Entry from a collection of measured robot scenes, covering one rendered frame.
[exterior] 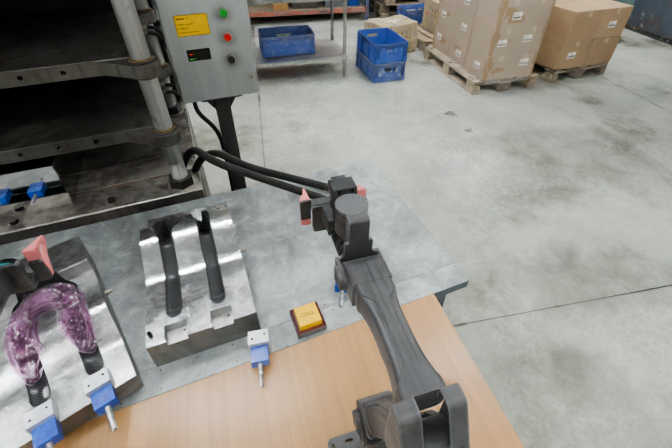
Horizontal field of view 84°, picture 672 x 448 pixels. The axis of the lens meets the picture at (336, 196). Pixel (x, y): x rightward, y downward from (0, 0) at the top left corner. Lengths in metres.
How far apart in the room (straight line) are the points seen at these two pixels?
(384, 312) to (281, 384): 0.49
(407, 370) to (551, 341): 1.73
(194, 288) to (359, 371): 0.48
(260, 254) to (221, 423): 0.49
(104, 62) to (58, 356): 0.86
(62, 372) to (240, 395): 0.41
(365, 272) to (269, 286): 0.58
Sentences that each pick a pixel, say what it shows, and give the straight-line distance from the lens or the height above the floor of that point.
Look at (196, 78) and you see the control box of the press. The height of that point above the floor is 1.17.
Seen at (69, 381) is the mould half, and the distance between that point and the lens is 1.11.
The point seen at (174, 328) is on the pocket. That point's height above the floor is 0.87.
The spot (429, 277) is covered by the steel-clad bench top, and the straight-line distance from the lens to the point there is 1.19.
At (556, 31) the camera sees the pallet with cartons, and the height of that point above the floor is 0.52.
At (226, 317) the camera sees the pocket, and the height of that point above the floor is 0.86.
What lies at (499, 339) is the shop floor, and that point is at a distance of 2.12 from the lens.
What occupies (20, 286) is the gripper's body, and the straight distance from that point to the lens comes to 0.85.
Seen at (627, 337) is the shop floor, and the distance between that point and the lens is 2.44.
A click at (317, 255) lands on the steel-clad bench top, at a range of 1.21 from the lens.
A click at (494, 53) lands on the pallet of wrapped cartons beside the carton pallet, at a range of 4.33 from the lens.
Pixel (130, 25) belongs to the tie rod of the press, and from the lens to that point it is 1.35.
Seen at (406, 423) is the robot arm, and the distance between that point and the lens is 0.51.
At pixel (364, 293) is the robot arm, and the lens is 0.59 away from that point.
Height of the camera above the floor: 1.71
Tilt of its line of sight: 40 degrees down
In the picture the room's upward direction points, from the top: straight up
